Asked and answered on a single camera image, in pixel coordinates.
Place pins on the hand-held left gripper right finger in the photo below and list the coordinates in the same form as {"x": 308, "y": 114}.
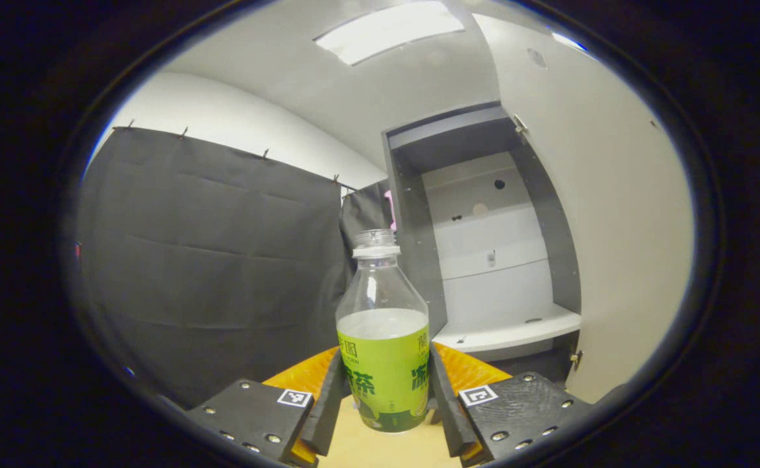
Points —
{"x": 448, "y": 409}

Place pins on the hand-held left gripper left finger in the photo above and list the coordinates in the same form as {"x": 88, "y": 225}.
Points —
{"x": 327, "y": 409}

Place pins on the green label clear bottle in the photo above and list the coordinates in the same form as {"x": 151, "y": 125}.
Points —
{"x": 383, "y": 370}

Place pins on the dark grey cabinet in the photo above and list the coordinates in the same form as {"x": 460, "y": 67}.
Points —
{"x": 412, "y": 260}

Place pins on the beige cabinet door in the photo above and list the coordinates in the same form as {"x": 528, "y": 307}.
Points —
{"x": 614, "y": 227}

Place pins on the white cabinet shelf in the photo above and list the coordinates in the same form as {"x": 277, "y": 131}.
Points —
{"x": 516, "y": 328}

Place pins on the metal door hinge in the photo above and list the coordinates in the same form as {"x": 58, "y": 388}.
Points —
{"x": 521, "y": 125}
{"x": 576, "y": 359}

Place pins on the black backdrop cloth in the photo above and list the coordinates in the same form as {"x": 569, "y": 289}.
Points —
{"x": 210, "y": 273}

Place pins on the large ceiling light panel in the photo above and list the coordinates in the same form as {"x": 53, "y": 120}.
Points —
{"x": 386, "y": 32}

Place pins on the long ceiling light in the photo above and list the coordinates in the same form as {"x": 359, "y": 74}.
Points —
{"x": 569, "y": 42}

